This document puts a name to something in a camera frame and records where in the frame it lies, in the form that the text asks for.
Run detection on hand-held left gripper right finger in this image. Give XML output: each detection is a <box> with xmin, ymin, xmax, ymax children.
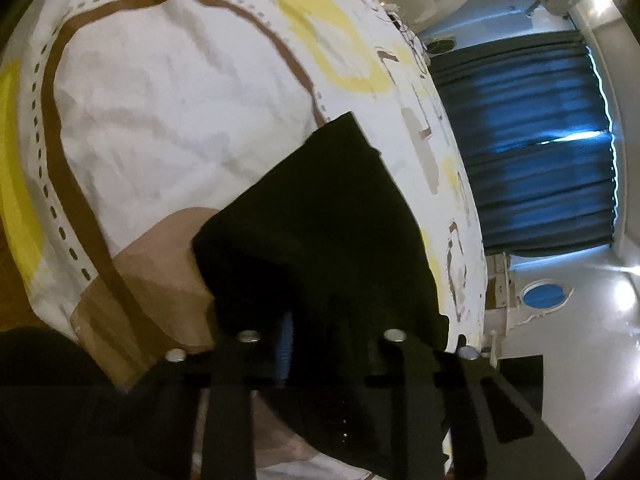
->
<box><xmin>369</xmin><ymin>330</ymin><xmax>587</xmax><ymax>480</ymax></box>

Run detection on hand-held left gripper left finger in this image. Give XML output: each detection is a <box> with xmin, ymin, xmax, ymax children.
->
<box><xmin>117</xmin><ymin>311</ymin><xmax>294</xmax><ymax>480</ymax></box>

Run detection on black pants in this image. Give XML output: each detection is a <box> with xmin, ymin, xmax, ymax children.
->
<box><xmin>192</xmin><ymin>111</ymin><xmax>451</xmax><ymax>476</ymax></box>

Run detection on pale bedside furniture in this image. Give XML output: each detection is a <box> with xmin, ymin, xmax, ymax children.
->
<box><xmin>486</xmin><ymin>254</ymin><xmax>521</xmax><ymax>361</ymax></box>

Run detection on dark blue curtain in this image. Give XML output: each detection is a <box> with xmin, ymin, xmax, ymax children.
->
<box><xmin>427</xmin><ymin>30</ymin><xmax>618</xmax><ymax>261</ymax></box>

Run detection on printed bed sheet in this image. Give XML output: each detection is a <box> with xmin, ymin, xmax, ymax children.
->
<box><xmin>0</xmin><ymin>0</ymin><xmax>488</xmax><ymax>480</ymax></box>

